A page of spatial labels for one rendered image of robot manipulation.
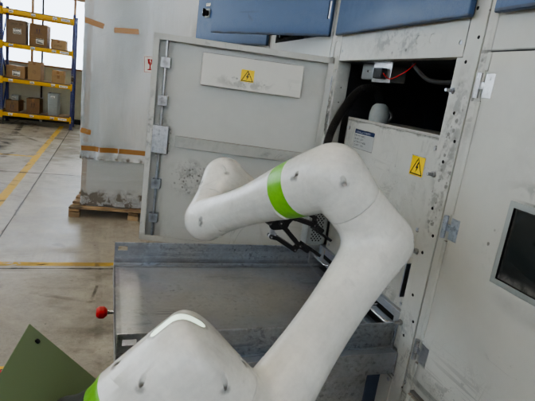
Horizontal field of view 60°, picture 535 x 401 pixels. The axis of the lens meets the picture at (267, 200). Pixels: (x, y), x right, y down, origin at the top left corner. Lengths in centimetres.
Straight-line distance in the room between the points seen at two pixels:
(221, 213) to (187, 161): 71
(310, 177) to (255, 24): 122
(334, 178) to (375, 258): 16
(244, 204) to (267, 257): 71
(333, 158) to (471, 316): 44
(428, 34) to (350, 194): 57
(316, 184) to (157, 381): 40
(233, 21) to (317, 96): 55
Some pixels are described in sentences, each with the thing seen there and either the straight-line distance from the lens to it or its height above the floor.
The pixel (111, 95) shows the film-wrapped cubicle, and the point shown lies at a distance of 469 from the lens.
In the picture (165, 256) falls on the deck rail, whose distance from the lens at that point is 157.
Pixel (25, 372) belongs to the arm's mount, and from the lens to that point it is 80.
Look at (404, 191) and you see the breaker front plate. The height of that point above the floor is 123.
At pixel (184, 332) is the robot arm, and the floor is 112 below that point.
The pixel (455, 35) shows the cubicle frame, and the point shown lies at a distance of 118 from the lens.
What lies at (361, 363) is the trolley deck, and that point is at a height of 83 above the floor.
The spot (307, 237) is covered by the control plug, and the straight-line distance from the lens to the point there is 158.
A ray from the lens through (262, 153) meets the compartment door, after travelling 168.
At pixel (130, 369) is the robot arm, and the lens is 68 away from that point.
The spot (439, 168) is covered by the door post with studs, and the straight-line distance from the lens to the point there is 113.
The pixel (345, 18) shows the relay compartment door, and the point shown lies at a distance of 161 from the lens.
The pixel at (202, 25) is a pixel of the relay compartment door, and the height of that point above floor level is 175.
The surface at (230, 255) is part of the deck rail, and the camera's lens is 161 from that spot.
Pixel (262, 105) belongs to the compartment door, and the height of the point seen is 139.
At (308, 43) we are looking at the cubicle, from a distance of 192.
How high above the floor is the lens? 144
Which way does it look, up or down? 13 degrees down
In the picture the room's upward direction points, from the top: 8 degrees clockwise
